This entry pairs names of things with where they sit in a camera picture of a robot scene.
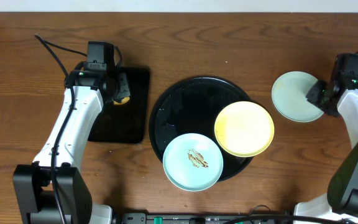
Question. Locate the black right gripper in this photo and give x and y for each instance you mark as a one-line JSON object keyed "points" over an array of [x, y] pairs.
{"points": [[311, 98]]}

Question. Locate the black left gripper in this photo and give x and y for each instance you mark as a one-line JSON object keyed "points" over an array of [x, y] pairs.
{"points": [[122, 90]]}

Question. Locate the yellow green scrub sponge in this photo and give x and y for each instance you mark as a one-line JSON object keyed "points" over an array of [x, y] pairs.
{"points": [[122, 101]]}

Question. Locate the pale green plate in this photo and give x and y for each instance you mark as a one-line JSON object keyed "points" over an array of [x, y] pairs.
{"points": [[289, 96]]}

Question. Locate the yellow plate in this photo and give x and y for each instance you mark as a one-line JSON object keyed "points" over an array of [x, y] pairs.
{"points": [[244, 129]]}

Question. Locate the light blue plate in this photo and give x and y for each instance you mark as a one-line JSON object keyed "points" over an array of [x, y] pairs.
{"points": [[193, 162]]}

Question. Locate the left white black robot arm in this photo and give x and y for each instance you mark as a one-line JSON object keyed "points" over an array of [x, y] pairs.
{"points": [[51, 188]]}

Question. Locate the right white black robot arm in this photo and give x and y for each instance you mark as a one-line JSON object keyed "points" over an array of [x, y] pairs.
{"points": [[340, 203]]}

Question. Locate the rectangular black tray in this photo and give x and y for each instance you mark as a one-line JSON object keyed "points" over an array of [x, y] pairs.
{"points": [[125, 123]]}

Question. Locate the round black tray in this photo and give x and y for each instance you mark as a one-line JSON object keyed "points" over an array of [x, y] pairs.
{"points": [[190, 106]]}

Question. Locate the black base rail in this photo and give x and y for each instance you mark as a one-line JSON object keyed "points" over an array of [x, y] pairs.
{"points": [[260, 214]]}

